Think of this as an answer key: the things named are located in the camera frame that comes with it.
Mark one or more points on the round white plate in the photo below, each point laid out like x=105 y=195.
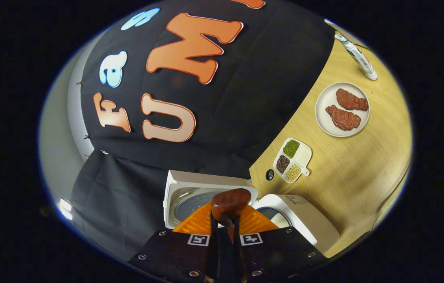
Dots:
x=324 y=114

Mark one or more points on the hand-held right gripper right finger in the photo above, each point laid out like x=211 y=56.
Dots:
x=277 y=255

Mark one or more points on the dark wooden spoon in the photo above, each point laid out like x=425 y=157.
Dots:
x=230 y=202

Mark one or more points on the black round table grommet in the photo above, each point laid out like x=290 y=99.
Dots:
x=269 y=175

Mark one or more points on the white milk bottle green cap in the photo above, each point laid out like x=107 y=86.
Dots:
x=359 y=59

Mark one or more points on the green beans pile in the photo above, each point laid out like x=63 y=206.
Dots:
x=291 y=148

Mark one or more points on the white rice cooker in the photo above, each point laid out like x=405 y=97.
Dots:
x=304 y=220

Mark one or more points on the dark beans pile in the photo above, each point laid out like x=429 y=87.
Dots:
x=283 y=164

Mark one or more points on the black backdrop cloth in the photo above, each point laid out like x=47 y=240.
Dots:
x=245 y=98

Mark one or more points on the red raw steak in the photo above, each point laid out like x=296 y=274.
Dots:
x=351 y=100
x=344 y=118

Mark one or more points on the white divided dish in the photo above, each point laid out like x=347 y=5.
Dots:
x=303 y=155

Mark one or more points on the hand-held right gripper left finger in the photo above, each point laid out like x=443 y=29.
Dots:
x=175 y=255

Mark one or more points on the yellow beans pile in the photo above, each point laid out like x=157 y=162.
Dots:
x=293 y=173

